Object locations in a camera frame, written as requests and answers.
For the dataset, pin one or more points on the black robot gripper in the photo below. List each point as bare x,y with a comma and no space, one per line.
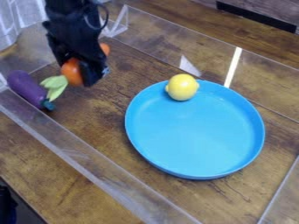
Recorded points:
72,33

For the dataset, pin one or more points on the orange toy carrot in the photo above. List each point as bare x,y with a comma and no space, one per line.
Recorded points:
70,77

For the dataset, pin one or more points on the purple toy eggplant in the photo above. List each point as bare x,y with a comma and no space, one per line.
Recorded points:
23,84

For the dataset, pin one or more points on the white patterned curtain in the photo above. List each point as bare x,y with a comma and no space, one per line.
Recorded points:
20,14

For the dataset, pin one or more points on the yellow toy lemon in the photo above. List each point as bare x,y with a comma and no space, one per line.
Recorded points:
182,87

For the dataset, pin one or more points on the blue plastic plate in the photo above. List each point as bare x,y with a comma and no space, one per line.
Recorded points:
198,139

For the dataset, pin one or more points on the black bar on table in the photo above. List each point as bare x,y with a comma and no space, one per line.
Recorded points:
257,17

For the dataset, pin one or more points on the clear acrylic enclosure wall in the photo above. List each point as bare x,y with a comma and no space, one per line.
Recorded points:
68,160

